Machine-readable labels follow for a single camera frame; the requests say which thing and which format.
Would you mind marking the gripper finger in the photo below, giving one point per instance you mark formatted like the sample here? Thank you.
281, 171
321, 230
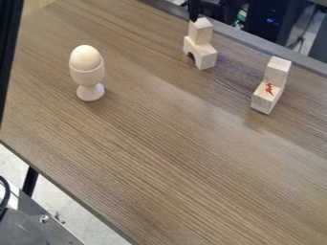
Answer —
194, 10

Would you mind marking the wooden cube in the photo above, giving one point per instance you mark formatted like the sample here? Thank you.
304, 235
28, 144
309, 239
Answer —
201, 31

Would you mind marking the wooden arch block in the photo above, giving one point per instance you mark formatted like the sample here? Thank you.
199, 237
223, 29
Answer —
203, 55

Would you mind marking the plain wooden rectangular block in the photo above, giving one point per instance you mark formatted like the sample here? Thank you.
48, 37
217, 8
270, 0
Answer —
277, 71

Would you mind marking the wooden block with red mark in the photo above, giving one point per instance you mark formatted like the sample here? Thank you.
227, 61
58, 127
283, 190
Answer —
265, 99

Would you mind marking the black computer tower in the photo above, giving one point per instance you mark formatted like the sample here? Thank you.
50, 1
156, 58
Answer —
272, 17

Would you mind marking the wooden egg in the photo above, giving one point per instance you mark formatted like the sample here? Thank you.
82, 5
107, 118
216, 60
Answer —
85, 57

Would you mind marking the black table leg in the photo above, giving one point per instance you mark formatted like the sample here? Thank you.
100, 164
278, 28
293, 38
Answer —
30, 180

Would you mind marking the grey metal base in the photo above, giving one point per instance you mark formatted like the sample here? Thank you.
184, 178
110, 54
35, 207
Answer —
25, 226

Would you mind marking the black upright post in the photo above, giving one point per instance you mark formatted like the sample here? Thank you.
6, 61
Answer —
8, 48

